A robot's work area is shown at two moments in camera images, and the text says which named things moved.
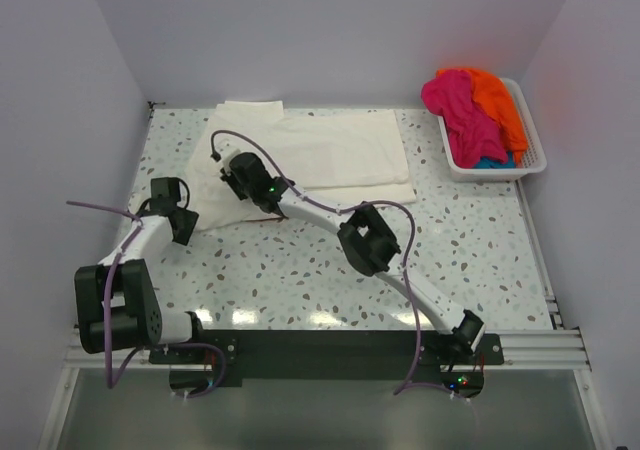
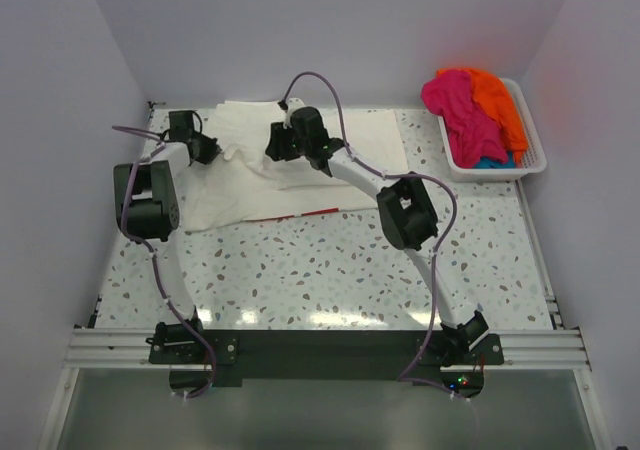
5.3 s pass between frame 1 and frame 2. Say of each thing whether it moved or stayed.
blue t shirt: stayed
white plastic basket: stayed
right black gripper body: moved
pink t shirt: stayed
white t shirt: stayed
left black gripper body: moved
